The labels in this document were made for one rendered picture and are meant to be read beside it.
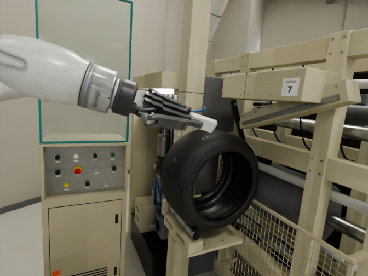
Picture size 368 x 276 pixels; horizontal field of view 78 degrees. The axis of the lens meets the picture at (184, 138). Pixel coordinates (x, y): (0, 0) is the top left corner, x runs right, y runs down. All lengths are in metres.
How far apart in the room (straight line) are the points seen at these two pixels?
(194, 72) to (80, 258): 1.53
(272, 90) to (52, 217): 1.57
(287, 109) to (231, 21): 6.26
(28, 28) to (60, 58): 3.24
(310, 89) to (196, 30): 0.75
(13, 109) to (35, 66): 3.11
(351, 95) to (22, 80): 1.14
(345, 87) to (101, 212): 1.63
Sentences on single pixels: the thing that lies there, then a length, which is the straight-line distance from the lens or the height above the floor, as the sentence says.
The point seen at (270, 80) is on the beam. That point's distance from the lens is 1.26.
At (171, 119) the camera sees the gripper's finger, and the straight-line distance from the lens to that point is 0.47.
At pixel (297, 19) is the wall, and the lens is 8.41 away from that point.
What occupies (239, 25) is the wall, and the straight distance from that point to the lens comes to 7.34.
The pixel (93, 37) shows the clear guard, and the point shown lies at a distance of 1.68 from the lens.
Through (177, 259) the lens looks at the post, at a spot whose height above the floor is 0.47.
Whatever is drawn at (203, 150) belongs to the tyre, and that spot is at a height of 1.37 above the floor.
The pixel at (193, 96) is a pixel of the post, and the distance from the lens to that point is 1.47.
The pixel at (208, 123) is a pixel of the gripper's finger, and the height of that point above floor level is 1.56.
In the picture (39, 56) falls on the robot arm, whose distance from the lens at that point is 0.47.
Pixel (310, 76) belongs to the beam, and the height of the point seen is 1.74.
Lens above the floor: 1.61
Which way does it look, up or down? 10 degrees down
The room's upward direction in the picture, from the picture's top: 4 degrees clockwise
